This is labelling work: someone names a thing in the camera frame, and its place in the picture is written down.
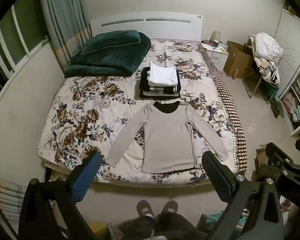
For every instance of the beige table lamp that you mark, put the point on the beige table lamp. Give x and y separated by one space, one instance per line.
216 35

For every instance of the bed with floral sheet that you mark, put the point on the bed with floral sheet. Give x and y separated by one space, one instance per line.
90 105

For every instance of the dark green pillow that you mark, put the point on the dark green pillow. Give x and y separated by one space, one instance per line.
107 41

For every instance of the stack of dark folded clothes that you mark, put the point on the stack of dark folded clothes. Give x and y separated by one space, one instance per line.
160 90

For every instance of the dark cup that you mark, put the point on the dark cup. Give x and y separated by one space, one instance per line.
216 44

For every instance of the grey-green curtain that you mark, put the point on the grey-green curtain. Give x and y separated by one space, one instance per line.
62 17

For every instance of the white folded shirt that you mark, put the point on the white folded shirt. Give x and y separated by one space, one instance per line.
163 76

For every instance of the metal frame chair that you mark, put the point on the metal frame chair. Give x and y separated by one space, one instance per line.
257 85

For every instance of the striped folded cloth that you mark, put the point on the striped folded cloth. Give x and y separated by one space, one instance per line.
7 197

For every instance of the beige long-sleeve shirt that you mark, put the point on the beige long-sleeve shirt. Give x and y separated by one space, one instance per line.
168 137

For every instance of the large brown cardboard box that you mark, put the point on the large brown cardboard box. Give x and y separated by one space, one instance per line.
237 58

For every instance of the teal plastic box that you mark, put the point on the teal plastic box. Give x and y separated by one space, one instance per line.
216 217

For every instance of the white nightstand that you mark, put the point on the white nightstand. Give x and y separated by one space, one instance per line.
216 53

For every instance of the white frame window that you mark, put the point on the white frame window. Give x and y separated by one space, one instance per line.
12 42

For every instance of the dark green folded blanket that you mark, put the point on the dark green folded blanket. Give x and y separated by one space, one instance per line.
110 55

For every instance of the brown box atop wardrobe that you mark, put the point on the brown box atop wardrobe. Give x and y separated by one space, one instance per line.
291 8

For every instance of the person's grey trousers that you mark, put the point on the person's grey trousers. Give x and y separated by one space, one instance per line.
165 226

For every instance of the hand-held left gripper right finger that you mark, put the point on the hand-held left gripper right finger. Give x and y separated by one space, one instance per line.
216 177

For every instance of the person's right slipper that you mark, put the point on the person's right slipper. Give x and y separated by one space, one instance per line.
170 207

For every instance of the person's right forearm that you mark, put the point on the person's right forearm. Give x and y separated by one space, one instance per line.
298 221

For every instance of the person's slipper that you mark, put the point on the person's slipper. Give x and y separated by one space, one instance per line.
170 207
145 208

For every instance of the person's left slipper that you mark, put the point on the person's left slipper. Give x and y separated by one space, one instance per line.
145 208

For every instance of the white wardrobe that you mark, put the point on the white wardrobe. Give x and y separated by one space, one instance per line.
290 42

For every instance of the small brown bottle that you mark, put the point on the small brown bottle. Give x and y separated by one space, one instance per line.
235 74

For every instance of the folded clothes inside wardrobe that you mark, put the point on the folded clothes inside wardrobe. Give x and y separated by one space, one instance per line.
293 107

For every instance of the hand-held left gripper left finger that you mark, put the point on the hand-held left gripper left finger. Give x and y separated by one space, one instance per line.
86 180

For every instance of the white crumpled duvet pile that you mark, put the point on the white crumpled duvet pile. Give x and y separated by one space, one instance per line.
267 52

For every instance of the white headboard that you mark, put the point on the white headboard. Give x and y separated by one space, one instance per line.
145 25

